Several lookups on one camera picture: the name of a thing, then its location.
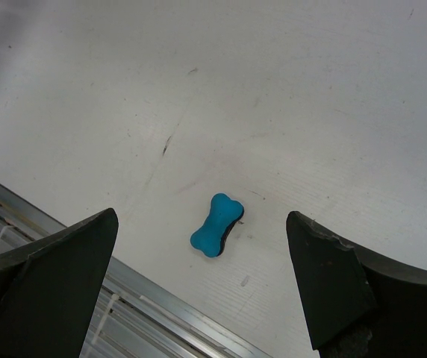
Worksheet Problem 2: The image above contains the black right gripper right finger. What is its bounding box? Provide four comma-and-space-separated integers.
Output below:
286, 211, 427, 357

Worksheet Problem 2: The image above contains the white zip tie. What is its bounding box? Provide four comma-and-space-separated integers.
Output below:
88, 293, 120, 351

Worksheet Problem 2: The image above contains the blue bone-shaped whiteboard eraser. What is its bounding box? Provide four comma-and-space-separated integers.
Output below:
190, 193, 244, 258

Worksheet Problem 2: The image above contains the aluminium table edge rail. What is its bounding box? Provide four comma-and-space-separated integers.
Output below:
0, 184, 264, 357

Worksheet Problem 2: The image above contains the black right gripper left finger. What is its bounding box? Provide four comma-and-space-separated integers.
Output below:
0, 208, 119, 357

